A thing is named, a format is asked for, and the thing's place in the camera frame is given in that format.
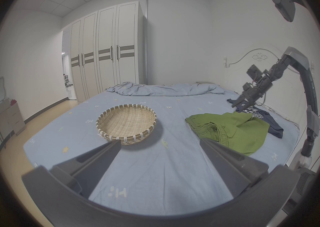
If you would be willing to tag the dark blue printed T-shirt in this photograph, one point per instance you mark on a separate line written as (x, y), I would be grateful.
(272, 122)

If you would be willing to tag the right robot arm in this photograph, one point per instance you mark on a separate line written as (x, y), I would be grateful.
(310, 96)

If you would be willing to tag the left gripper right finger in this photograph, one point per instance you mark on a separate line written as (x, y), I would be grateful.
(225, 168)

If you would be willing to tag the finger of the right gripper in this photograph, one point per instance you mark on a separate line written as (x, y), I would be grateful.
(240, 102)
(244, 107)

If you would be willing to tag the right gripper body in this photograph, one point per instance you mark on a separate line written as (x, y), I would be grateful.
(257, 91)

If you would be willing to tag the bed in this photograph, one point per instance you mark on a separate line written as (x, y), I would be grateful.
(160, 171)

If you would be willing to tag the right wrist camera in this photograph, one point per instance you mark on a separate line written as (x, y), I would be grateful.
(254, 72)

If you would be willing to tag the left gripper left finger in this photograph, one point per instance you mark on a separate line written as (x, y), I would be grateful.
(100, 163)

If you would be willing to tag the round woven basket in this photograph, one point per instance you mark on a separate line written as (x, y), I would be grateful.
(125, 123)

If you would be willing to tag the pale blue quilt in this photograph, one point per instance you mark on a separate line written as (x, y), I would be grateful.
(160, 89)

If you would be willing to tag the green shorts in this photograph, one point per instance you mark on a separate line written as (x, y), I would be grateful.
(240, 131)

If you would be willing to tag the pale chest of drawers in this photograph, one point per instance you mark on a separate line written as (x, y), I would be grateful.
(12, 121)

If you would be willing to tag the white wardrobe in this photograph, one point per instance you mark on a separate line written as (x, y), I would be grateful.
(107, 53)

